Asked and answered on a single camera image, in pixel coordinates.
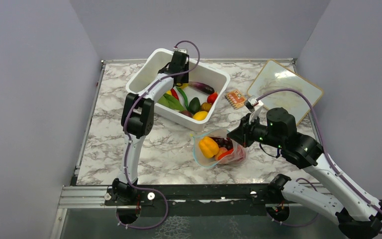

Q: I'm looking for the orange carrot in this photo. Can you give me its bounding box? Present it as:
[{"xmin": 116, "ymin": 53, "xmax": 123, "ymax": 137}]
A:
[{"xmin": 220, "ymin": 149, "xmax": 234, "ymax": 160}]

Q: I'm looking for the peach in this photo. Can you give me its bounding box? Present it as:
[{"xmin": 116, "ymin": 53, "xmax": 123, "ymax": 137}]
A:
[{"xmin": 214, "ymin": 147, "xmax": 228, "ymax": 161}]

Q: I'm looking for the yellow lemon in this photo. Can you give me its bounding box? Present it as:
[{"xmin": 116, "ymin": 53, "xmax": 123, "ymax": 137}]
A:
[{"xmin": 192, "ymin": 111, "xmax": 208, "ymax": 121}]

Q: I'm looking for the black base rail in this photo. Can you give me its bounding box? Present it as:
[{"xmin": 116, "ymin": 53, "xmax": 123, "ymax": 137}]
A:
[{"xmin": 104, "ymin": 183, "xmax": 288, "ymax": 217}]

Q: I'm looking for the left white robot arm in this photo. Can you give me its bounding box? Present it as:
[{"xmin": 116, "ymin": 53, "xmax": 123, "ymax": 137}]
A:
[{"xmin": 112, "ymin": 50, "xmax": 190, "ymax": 205}]

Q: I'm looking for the purple grape bunch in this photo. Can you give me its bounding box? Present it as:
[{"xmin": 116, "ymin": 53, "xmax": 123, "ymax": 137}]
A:
[{"xmin": 212, "ymin": 137, "xmax": 233, "ymax": 150}]

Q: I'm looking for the dark eggplant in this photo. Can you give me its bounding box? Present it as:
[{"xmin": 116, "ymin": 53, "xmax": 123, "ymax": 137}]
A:
[{"xmin": 188, "ymin": 82, "xmax": 215, "ymax": 95}]

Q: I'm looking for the red chili pepper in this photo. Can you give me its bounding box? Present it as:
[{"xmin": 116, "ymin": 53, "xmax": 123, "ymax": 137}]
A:
[{"xmin": 170, "ymin": 88, "xmax": 179, "ymax": 101}]

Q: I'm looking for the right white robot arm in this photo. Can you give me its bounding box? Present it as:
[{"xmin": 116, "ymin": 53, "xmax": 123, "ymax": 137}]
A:
[{"xmin": 227, "ymin": 108, "xmax": 382, "ymax": 239}]

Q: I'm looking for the green chili pepper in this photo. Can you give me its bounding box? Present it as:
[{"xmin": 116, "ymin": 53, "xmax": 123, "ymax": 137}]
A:
[{"xmin": 177, "ymin": 88, "xmax": 190, "ymax": 111}]

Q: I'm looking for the wood framed whiteboard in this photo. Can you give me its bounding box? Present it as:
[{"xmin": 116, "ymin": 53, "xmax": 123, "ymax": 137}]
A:
[{"xmin": 247, "ymin": 60, "xmax": 324, "ymax": 124}]

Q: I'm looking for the red apple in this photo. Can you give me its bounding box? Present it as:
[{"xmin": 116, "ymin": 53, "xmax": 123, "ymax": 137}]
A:
[{"xmin": 231, "ymin": 145, "xmax": 246, "ymax": 164}]

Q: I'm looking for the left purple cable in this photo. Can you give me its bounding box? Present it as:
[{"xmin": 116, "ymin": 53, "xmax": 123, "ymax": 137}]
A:
[{"xmin": 115, "ymin": 40, "xmax": 201, "ymax": 231}]

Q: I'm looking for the orange bell pepper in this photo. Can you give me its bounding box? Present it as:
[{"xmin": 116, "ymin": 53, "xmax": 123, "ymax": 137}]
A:
[{"xmin": 198, "ymin": 136, "xmax": 219, "ymax": 158}]

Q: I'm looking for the red strawberry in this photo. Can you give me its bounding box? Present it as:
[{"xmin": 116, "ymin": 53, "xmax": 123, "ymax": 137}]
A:
[{"xmin": 206, "ymin": 92, "xmax": 218, "ymax": 104}]

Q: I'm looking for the small orange fruit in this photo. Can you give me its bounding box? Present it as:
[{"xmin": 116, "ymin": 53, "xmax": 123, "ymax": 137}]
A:
[{"xmin": 200, "ymin": 102, "xmax": 212, "ymax": 112}]

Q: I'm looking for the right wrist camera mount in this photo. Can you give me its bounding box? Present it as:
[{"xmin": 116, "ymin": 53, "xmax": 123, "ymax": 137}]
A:
[{"xmin": 245, "ymin": 96, "xmax": 264, "ymax": 124}]

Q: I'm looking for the clear zip top bag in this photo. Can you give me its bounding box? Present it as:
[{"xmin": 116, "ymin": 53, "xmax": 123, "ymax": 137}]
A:
[{"xmin": 192, "ymin": 128, "xmax": 247, "ymax": 168}]

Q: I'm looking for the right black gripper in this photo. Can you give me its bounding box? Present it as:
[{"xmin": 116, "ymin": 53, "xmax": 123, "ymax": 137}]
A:
[{"xmin": 227, "ymin": 112, "xmax": 285, "ymax": 149}]

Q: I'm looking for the white plastic bin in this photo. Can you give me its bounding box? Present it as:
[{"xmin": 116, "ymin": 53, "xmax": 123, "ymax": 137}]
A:
[{"xmin": 125, "ymin": 48, "xmax": 231, "ymax": 132}]

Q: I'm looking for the green leaf vegetable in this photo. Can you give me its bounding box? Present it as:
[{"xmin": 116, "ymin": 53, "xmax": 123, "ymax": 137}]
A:
[{"xmin": 158, "ymin": 93, "xmax": 186, "ymax": 112}]

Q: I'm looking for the green avocado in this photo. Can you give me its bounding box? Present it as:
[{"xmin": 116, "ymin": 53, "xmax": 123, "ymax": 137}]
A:
[{"xmin": 189, "ymin": 97, "xmax": 201, "ymax": 115}]

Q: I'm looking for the dark purple passion fruit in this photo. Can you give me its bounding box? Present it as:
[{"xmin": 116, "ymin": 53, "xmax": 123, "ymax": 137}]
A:
[{"xmin": 180, "ymin": 110, "xmax": 193, "ymax": 118}]

